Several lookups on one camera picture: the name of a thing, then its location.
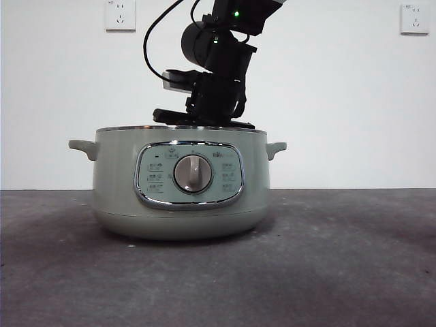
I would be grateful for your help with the white wall socket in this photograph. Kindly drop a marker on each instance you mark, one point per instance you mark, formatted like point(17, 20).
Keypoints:
point(120, 17)
point(414, 19)

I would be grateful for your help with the pale green electric pot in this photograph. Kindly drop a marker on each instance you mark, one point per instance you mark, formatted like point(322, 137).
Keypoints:
point(116, 190)

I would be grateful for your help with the pale grey right wrist camera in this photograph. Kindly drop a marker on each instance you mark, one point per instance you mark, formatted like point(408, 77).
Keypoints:
point(170, 85)

